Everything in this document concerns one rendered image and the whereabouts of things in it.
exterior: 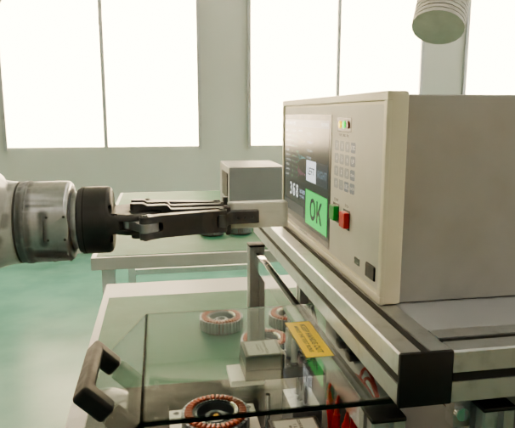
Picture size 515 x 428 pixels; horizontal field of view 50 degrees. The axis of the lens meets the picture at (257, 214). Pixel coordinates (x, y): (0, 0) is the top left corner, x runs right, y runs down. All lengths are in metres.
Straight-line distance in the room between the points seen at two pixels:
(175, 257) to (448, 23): 1.29
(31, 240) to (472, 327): 0.44
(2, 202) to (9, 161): 4.88
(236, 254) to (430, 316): 1.76
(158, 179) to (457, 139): 4.87
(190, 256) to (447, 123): 1.77
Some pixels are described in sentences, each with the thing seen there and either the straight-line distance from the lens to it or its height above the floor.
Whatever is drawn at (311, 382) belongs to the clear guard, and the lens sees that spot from 0.52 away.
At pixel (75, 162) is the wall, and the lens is 5.39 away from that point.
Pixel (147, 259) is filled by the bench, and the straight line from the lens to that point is 2.24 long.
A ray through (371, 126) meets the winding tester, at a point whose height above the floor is 1.29.
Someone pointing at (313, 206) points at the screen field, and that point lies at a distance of 0.77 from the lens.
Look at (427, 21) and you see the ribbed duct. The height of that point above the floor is 1.58.
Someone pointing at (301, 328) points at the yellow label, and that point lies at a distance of 0.63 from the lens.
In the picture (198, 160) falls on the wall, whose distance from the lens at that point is 5.35.
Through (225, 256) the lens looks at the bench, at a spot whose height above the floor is 0.73.
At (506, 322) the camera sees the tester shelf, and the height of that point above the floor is 1.11.
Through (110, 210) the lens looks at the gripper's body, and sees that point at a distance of 0.62.
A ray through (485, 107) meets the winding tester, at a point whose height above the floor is 1.31.
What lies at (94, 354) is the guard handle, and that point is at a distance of 0.59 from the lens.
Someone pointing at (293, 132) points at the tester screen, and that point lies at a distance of 0.88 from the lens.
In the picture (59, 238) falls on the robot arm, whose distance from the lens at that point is 0.62.
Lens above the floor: 1.30
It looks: 10 degrees down
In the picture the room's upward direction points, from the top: straight up
